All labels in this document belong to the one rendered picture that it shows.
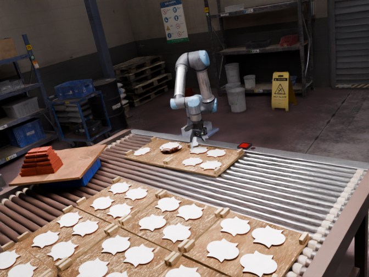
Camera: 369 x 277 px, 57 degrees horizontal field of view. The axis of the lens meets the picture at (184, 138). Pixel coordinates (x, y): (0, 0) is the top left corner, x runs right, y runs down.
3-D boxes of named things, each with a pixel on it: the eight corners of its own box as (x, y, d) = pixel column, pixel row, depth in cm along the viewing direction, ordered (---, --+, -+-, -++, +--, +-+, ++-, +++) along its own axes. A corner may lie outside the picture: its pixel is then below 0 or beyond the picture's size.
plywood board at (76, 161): (47, 153, 267) (46, 151, 267) (107, 146, 258) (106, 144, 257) (9, 186, 222) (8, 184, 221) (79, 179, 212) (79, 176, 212)
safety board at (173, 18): (167, 43, 798) (159, 2, 765) (188, 41, 762) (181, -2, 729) (167, 43, 796) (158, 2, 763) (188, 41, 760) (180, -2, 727)
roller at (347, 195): (111, 148, 294) (109, 143, 292) (354, 200, 167) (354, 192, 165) (106, 150, 291) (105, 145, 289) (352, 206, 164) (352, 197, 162)
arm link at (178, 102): (173, 51, 258) (168, 104, 233) (187, 49, 255) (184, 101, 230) (177, 61, 267) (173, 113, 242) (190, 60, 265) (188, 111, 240)
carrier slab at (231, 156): (196, 146, 254) (195, 144, 253) (244, 153, 228) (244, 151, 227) (165, 167, 230) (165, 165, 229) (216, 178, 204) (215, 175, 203)
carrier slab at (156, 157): (156, 140, 280) (156, 138, 279) (195, 146, 254) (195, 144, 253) (124, 158, 256) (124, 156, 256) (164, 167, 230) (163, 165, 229)
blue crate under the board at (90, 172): (64, 169, 259) (60, 157, 255) (102, 165, 253) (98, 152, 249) (43, 190, 230) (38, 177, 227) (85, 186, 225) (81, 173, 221)
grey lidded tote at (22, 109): (29, 108, 622) (24, 96, 613) (42, 109, 603) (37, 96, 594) (5, 118, 583) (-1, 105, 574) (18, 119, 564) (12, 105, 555)
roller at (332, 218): (91, 158, 281) (90, 153, 279) (341, 223, 154) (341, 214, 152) (87, 161, 277) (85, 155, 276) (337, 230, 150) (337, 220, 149)
